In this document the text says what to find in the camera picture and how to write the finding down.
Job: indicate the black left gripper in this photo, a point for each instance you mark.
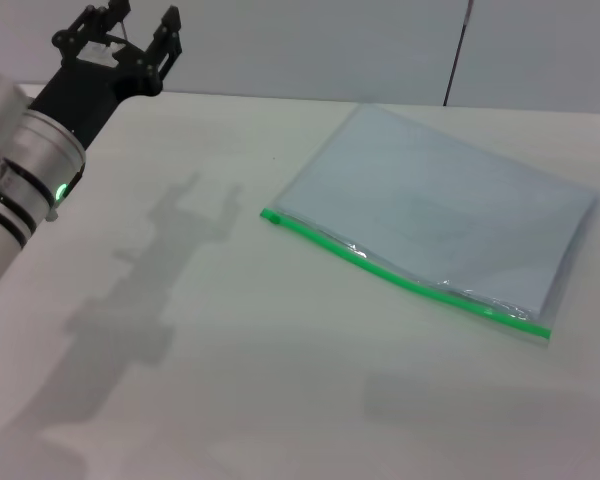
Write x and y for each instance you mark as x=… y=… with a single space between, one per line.
x=95 y=90

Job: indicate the green zipper slider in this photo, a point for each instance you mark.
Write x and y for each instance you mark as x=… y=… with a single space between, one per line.
x=273 y=218

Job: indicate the clear green-zip document bag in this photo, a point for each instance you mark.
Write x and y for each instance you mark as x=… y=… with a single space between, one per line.
x=430 y=190

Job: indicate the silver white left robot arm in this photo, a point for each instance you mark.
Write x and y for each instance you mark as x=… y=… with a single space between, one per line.
x=10 y=200

